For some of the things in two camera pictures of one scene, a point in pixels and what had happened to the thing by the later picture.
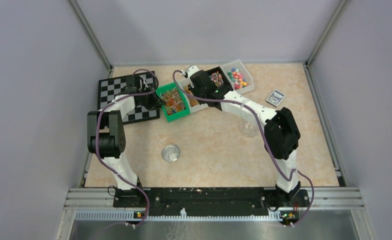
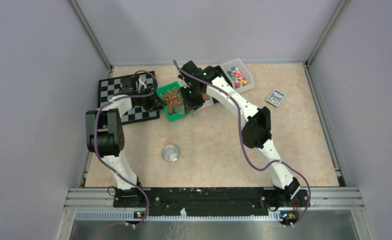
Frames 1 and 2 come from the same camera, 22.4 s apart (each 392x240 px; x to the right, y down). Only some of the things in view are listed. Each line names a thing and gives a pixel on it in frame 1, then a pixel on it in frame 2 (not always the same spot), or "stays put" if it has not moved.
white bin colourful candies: [239, 76] stays put
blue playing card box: [275, 98] stays put
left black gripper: [154, 99] stays put
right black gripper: [193, 89] → [189, 103]
